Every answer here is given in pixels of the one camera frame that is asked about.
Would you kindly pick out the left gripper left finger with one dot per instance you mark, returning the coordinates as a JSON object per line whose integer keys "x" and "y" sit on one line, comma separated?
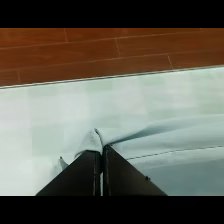
{"x": 78, "y": 178}

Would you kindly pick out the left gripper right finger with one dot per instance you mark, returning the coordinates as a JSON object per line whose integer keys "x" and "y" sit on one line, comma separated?
{"x": 126, "y": 178}

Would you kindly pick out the pale blue shirt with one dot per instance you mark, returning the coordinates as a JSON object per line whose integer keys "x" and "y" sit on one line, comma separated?
{"x": 173, "y": 140}

